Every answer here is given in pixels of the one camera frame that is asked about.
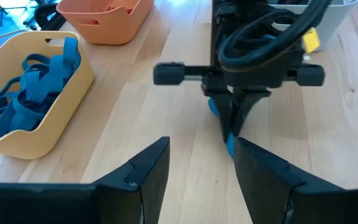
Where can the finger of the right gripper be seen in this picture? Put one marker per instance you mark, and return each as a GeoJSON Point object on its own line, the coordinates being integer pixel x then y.
{"type": "Point", "coordinates": [225, 112]}
{"type": "Point", "coordinates": [244, 105]}

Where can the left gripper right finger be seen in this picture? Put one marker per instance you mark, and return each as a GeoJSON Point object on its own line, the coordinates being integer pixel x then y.
{"type": "Point", "coordinates": [291, 205]}

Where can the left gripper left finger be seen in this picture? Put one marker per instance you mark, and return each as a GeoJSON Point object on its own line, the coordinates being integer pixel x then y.
{"type": "Point", "coordinates": [104, 205]}

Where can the pale grey plastic basket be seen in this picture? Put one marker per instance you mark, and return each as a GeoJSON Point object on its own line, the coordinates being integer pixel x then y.
{"type": "Point", "coordinates": [331, 21]}

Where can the yellow plastic basket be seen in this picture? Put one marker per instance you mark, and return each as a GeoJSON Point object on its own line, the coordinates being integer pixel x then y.
{"type": "Point", "coordinates": [26, 146]}

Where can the orange plastic basket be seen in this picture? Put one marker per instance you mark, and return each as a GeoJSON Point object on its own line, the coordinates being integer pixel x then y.
{"type": "Point", "coordinates": [104, 28]}

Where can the black tripod stand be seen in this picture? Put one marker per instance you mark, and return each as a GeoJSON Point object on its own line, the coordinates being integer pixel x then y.
{"type": "Point", "coordinates": [1, 12]}

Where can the black frame clamp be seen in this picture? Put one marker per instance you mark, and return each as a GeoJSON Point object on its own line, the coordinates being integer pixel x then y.
{"type": "Point", "coordinates": [47, 15]}

